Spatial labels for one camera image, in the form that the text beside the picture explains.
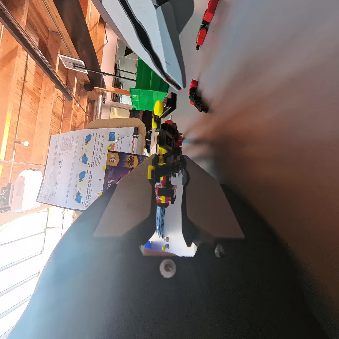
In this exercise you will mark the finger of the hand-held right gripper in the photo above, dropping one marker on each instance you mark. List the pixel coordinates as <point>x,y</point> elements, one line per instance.
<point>166,34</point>
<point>124,29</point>

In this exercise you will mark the red black lego piece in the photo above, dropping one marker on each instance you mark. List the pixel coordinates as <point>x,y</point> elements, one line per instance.
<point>196,96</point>

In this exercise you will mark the black yellow lego spider model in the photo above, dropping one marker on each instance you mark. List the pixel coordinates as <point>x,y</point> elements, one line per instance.
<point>168,140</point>

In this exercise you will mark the green plastic bin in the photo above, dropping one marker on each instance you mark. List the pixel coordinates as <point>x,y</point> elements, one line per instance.
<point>147,92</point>

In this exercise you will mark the white printed instruction sheet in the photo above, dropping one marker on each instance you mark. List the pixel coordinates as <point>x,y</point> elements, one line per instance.
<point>76,164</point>

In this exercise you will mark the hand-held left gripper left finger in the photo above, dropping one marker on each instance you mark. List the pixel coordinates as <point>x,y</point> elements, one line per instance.
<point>127,206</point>

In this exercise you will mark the purple lego set box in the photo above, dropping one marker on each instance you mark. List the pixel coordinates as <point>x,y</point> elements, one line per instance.
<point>119,165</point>

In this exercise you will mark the white plastic appliance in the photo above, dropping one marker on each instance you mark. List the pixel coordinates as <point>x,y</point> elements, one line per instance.
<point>25,190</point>

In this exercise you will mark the red green lego piece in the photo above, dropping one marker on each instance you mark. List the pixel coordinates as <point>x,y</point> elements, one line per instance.
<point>205,23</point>

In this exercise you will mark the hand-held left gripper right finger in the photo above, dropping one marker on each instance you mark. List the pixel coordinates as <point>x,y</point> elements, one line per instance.
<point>209,209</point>

